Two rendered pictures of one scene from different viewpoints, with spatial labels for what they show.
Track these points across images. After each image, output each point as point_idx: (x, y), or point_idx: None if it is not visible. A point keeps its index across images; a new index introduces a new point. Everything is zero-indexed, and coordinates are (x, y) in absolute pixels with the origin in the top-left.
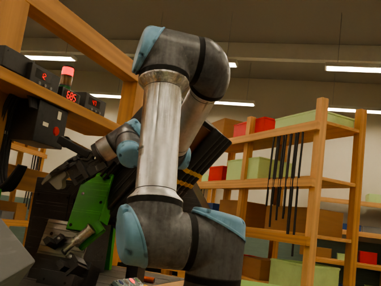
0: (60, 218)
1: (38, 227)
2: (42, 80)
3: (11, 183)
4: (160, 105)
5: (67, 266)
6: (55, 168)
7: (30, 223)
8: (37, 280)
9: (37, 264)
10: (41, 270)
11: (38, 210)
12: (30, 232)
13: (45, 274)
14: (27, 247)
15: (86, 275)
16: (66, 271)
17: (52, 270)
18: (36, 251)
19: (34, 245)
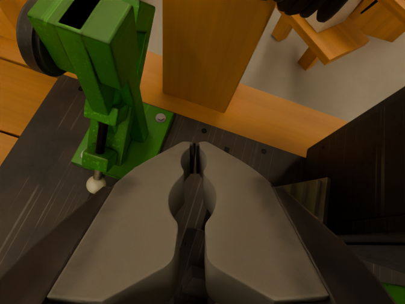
0: (389, 196)
1: (361, 139)
2: None
3: (290, 1)
4: None
5: (194, 295)
6: (22, 256)
7: (370, 112)
8: (187, 231)
9: None
10: (193, 233)
11: (401, 110)
12: (350, 129)
13: (188, 244)
14: (328, 142)
15: None
16: (173, 301)
17: (187, 260)
18: (322, 165)
19: (331, 154)
